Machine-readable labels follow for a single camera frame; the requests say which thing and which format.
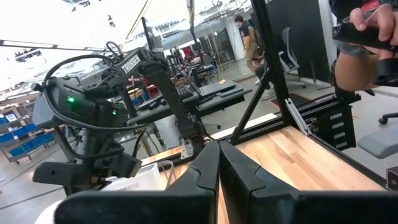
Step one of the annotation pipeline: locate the storage shelf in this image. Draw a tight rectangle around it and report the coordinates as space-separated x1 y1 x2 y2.
0 105 58 164

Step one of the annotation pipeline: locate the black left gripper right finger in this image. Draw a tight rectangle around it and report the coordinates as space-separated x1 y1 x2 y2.
220 141 398 224

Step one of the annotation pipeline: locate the small grey box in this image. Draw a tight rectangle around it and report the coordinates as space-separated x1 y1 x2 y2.
386 166 398 191

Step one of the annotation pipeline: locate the person's hand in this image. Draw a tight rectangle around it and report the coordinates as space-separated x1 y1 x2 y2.
349 2 398 43

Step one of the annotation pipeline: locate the grey office chair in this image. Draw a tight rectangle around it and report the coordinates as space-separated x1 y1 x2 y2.
277 27 308 90

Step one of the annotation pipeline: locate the black chair base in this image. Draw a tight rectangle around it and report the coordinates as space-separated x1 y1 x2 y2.
378 112 398 125

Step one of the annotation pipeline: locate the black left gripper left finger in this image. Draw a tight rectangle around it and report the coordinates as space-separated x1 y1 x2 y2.
54 141 221 224

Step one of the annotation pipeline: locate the white cutlery holder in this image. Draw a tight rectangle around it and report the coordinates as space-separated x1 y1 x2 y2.
102 162 164 191

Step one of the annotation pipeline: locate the black partition panel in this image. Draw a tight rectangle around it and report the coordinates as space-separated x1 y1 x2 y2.
266 0 331 83

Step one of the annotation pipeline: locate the black wrist band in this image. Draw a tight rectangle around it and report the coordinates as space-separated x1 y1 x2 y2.
372 57 398 88

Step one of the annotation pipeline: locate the black work table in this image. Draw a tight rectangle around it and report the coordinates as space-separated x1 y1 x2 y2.
127 79 253 125

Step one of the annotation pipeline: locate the black table frame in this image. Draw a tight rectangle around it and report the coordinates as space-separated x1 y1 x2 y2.
141 96 388 189

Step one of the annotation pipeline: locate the silver arm base bracket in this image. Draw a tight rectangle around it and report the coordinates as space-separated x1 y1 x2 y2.
180 139 194 160

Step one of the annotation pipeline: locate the person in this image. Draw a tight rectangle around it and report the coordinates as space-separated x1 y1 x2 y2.
233 14 276 100

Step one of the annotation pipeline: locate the black frame post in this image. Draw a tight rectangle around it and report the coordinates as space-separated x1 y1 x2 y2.
250 0 295 127

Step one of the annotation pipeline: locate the black laptop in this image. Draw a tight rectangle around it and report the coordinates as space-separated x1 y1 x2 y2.
198 80 238 97

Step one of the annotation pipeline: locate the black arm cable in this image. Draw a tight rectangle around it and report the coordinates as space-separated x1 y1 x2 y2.
42 54 149 131
132 129 147 158
54 126 125 160

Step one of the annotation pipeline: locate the large white plate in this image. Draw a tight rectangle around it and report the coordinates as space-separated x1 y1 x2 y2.
34 198 65 224

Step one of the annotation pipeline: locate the black control box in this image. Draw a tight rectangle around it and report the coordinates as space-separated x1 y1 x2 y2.
317 104 358 152

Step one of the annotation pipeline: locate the grey seat cushion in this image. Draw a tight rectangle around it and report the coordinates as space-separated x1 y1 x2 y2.
357 124 398 160

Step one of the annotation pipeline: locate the black diagonal frame brace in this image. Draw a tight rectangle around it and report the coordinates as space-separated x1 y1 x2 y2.
229 70 271 146

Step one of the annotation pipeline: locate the silver metal bracket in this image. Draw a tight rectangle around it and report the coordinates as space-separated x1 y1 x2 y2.
284 98 312 137

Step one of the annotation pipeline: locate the black leader arm handle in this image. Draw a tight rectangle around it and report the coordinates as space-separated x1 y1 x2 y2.
331 15 398 52

